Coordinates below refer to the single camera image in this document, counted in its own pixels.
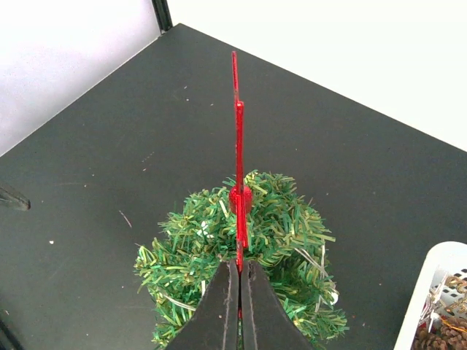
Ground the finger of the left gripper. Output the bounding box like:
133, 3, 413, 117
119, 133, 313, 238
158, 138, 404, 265
0, 184, 31, 211

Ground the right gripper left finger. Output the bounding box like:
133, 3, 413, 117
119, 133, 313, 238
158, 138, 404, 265
166, 260, 239, 350

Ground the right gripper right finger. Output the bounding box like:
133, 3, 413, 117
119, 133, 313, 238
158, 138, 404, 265
240, 260, 313, 350

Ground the small green christmas tree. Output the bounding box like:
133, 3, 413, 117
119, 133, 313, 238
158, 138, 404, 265
134, 171, 347, 349

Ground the red star ornament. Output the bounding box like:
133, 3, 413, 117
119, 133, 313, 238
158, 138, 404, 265
229, 51, 252, 273

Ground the string light with white balls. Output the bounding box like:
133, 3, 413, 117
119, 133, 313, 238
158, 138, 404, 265
153, 214, 339, 315

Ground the pine cone ornament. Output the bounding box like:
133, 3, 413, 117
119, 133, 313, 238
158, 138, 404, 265
411, 316, 467, 350

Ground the white plastic basket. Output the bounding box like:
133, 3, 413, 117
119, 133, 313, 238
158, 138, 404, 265
394, 241, 467, 350

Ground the black frame post left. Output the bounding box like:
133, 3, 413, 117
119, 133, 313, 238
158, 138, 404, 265
151, 0, 173, 34

